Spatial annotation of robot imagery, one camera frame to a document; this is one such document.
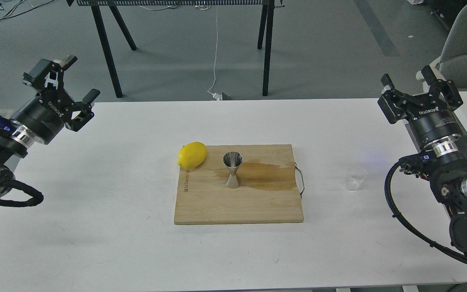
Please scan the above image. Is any black metal frame table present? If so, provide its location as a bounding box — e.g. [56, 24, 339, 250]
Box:
[80, 0, 285, 99]

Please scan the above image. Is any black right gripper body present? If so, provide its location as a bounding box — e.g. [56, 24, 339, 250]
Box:
[402, 94, 463, 152]

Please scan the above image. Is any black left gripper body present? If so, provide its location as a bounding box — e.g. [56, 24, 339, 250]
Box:
[11, 91, 74, 145]

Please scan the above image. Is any bamboo cutting board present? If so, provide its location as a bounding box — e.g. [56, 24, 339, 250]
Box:
[174, 144, 304, 225]

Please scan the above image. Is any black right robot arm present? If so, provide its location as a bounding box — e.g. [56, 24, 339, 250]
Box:
[377, 65, 467, 265]

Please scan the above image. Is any white hanging cable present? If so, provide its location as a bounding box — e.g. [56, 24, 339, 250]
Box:
[207, 6, 223, 101]

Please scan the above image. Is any steel double jigger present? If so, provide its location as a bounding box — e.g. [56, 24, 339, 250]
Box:
[223, 151, 243, 189]

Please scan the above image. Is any yellow lemon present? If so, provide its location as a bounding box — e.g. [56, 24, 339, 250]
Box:
[177, 141, 207, 170]

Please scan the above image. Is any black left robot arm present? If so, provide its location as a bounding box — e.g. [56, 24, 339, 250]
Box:
[0, 55, 100, 208]

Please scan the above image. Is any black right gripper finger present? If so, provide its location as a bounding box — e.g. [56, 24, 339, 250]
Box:
[421, 65, 463, 112]
[377, 73, 416, 124]

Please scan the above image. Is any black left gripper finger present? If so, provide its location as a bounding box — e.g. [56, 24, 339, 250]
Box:
[23, 55, 77, 102]
[64, 89, 100, 132]

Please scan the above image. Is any small clear glass beaker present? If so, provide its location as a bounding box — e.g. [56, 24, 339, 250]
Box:
[341, 166, 367, 191]

